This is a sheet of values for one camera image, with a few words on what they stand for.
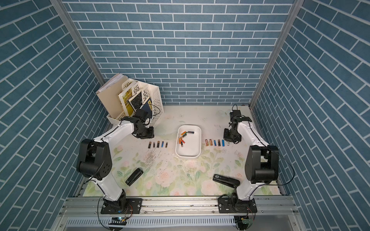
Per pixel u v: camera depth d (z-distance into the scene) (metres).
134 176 0.81
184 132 1.03
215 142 0.99
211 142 0.99
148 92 1.01
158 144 0.97
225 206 0.74
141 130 0.77
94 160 0.47
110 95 0.91
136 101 0.97
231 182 0.79
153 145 0.97
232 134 0.77
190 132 1.02
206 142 0.99
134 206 0.73
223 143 0.99
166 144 0.97
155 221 0.77
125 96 0.92
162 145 0.97
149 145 0.96
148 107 1.02
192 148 0.96
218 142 0.99
